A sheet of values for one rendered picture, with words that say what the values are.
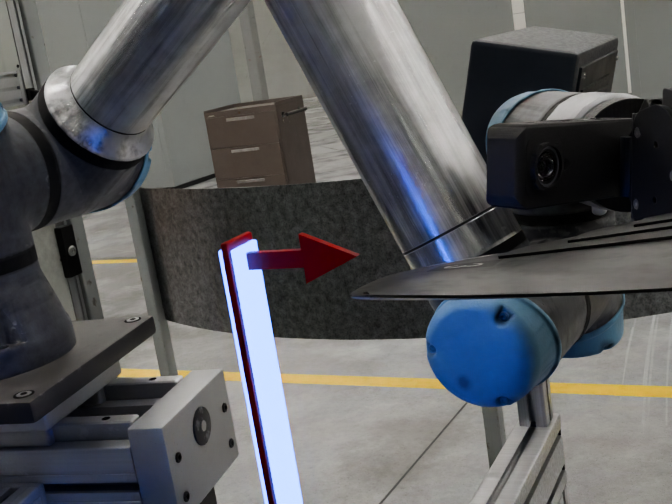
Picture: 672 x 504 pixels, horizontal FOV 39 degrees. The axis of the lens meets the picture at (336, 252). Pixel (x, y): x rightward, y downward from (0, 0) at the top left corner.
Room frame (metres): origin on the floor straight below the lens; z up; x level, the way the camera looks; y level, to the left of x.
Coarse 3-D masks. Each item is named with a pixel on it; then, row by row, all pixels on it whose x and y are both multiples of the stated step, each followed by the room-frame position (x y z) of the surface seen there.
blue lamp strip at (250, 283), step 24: (240, 264) 0.45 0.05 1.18; (240, 288) 0.44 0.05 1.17; (264, 288) 0.46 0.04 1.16; (264, 312) 0.46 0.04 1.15; (264, 336) 0.45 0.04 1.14; (264, 360) 0.45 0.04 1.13; (264, 384) 0.45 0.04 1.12; (264, 408) 0.44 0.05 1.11; (264, 432) 0.44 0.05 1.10; (288, 432) 0.46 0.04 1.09; (288, 456) 0.46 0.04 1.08; (288, 480) 0.45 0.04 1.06
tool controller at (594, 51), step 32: (512, 32) 1.10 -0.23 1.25; (544, 32) 1.13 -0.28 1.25; (576, 32) 1.17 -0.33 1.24; (480, 64) 0.98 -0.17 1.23; (512, 64) 0.97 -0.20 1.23; (544, 64) 0.95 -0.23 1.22; (576, 64) 0.94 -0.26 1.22; (608, 64) 1.10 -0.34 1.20; (480, 96) 0.98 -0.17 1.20; (512, 96) 0.97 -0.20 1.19; (480, 128) 0.99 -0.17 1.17
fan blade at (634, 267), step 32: (640, 224) 0.38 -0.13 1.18; (512, 256) 0.38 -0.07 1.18; (544, 256) 0.37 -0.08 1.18; (576, 256) 0.35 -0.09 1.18; (608, 256) 0.34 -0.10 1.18; (640, 256) 0.33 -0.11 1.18; (384, 288) 0.33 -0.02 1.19; (416, 288) 0.33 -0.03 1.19; (448, 288) 0.32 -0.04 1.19; (480, 288) 0.32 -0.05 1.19; (512, 288) 0.31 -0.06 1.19; (544, 288) 0.31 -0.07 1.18; (576, 288) 0.31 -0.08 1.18; (608, 288) 0.30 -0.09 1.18; (640, 288) 0.30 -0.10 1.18
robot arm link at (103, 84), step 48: (144, 0) 0.85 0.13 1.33; (192, 0) 0.82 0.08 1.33; (240, 0) 0.84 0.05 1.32; (96, 48) 0.89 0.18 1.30; (144, 48) 0.85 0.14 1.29; (192, 48) 0.86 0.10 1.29; (48, 96) 0.91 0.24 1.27; (96, 96) 0.89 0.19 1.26; (144, 96) 0.88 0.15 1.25; (96, 144) 0.90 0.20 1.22; (144, 144) 0.94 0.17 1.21; (96, 192) 0.93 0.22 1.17
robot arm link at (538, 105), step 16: (528, 96) 0.71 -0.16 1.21; (544, 96) 0.69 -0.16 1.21; (560, 96) 0.66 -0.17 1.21; (496, 112) 0.74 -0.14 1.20; (512, 112) 0.70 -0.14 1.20; (528, 112) 0.68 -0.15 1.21; (544, 112) 0.65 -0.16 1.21; (544, 208) 0.67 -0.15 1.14; (560, 208) 0.66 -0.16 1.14; (576, 208) 0.66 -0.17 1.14
